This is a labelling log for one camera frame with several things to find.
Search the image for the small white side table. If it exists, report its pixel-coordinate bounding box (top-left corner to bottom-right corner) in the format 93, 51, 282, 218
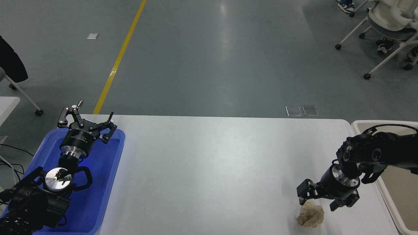
0, 97, 21, 128

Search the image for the grey chair with castors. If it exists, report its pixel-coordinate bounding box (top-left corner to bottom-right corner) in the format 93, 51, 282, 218
0, 67, 43, 116

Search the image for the metal floor plate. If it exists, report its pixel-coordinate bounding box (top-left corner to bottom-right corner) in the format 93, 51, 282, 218
302, 105, 319, 117
285, 105, 302, 117

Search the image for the tan paper ball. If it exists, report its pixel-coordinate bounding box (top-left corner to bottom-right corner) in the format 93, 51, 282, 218
296, 201, 325, 228

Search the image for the black cable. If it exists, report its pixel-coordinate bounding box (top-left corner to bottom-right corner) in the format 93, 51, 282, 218
0, 144, 35, 175

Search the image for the white cable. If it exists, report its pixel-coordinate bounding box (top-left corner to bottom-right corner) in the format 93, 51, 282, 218
0, 156, 21, 184

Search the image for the person's shoe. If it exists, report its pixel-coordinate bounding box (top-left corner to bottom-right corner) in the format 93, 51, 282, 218
377, 39, 394, 54
336, 0, 356, 14
404, 47, 418, 63

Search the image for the blue plastic tray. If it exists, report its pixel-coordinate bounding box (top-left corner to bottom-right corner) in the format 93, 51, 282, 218
0, 128, 126, 235

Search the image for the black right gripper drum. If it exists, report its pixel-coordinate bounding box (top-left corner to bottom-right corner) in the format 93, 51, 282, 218
318, 166, 360, 200

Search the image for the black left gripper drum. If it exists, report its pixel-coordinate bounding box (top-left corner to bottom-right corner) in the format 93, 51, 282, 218
60, 121, 99, 154

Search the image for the white office chair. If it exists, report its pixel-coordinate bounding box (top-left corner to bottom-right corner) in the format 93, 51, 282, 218
335, 0, 418, 80

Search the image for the large pale plastic bin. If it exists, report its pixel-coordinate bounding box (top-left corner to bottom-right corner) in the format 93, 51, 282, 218
351, 119, 418, 235

